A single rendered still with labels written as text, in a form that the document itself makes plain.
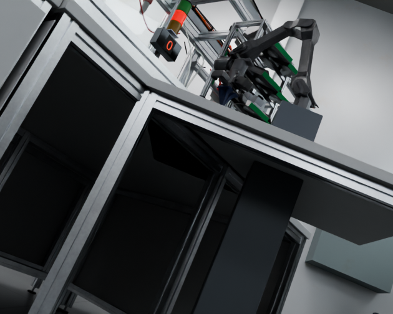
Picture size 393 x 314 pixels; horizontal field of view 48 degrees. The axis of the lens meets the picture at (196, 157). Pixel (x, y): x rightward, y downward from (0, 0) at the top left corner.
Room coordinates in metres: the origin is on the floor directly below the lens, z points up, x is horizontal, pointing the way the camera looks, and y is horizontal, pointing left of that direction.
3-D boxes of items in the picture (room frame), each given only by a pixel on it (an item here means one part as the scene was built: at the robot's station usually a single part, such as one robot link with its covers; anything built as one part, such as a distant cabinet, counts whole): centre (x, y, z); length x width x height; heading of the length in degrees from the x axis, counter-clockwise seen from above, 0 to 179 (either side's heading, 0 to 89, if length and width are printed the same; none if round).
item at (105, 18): (1.28, 0.15, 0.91); 0.89 x 0.06 x 0.11; 137
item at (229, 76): (1.51, -0.01, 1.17); 0.19 x 0.06 x 0.08; 137
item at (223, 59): (1.53, 0.03, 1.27); 0.12 x 0.08 x 0.11; 54
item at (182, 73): (2.91, 0.33, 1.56); 0.09 x 0.04 x 1.39; 137
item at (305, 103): (1.33, -0.25, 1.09); 0.07 x 0.07 x 0.06; 85
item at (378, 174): (1.38, -0.26, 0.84); 0.90 x 0.70 x 0.03; 85
